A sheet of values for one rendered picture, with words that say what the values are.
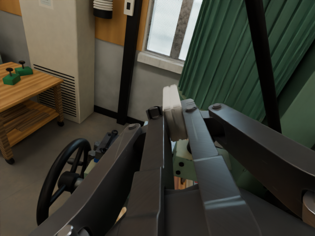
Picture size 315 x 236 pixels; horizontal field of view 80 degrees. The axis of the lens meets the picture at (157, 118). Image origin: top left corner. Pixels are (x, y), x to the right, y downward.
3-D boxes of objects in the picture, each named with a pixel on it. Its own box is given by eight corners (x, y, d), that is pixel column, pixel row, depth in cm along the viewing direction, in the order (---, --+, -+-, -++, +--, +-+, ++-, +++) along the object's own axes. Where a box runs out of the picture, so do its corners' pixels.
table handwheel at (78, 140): (33, 159, 44) (25, 255, 51) (117, 181, 44) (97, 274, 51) (87, 125, 72) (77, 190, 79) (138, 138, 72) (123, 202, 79)
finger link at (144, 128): (170, 146, 14) (131, 154, 14) (168, 118, 18) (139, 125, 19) (165, 129, 13) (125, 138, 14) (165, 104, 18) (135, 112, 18)
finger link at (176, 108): (171, 108, 14) (181, 106, 14) (169, 85, 21) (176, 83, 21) (180, 141, 16) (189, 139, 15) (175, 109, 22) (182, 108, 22)
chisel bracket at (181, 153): (169, 158, 54) (176, 136, 50) (217, 171, 54) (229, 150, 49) (166, 180, 48) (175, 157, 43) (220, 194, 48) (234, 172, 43)
